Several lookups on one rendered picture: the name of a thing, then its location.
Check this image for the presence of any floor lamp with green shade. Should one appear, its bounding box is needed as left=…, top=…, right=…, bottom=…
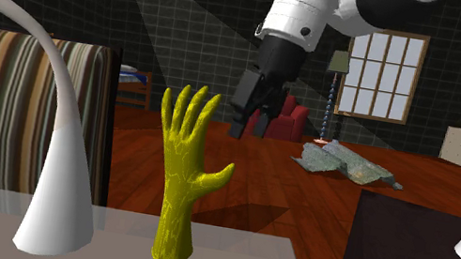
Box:
left=313, top=47, right=354, bottom=147

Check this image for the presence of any wooden framed window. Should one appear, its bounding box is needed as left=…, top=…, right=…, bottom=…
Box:
left=332, top=23, right=432, bottom=129

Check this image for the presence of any red armchair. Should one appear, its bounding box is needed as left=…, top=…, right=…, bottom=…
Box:
left=242, top=87, right=314, bottom=146

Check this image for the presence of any yellow hand figure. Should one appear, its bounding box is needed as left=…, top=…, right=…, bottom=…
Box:
left=136, top=78, right=248, bottom=259

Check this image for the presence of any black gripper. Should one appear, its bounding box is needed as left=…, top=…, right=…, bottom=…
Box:
left=223, top=30, right=311, bottom=149

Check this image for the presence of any crumpled grey green cloth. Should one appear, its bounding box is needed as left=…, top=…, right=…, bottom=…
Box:
left=287, top=132, right=410, bottom=193

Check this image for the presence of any white gooseneck desk lamp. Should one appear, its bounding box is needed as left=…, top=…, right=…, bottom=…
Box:
left=0, top=0, right=132, bottom=259

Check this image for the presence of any wooden bed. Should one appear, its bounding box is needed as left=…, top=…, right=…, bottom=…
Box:
left=114, top=63, right=155, bottom=112

